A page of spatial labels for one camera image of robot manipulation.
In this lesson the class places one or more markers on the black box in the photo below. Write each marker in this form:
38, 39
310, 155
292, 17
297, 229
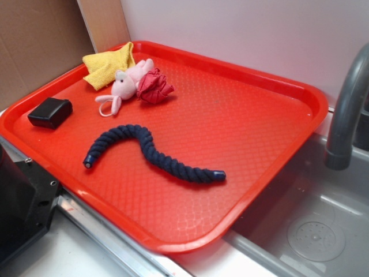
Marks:
51, 113

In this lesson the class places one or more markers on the red plastic tray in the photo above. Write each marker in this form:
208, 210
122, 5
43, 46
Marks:
220, 117

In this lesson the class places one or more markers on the red crumpled cloth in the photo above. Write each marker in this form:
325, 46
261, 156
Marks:
153, 87

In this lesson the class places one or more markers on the pink plush pig toy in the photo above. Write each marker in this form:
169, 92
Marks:
124, 87

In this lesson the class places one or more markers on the yellow cloth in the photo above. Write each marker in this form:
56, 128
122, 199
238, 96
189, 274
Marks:
101, 67

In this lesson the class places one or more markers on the grey sink basin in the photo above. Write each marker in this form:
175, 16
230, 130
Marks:
305, 189

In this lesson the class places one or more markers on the grey faucet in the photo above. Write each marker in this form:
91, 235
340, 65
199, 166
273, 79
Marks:
349, 125

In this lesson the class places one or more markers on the sink drain strainer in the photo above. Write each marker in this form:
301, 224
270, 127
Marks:
316, 241

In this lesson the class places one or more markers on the brown cardboard panel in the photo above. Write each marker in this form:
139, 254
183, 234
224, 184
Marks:
41, 40

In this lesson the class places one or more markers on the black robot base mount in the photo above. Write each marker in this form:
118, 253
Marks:
29, 195

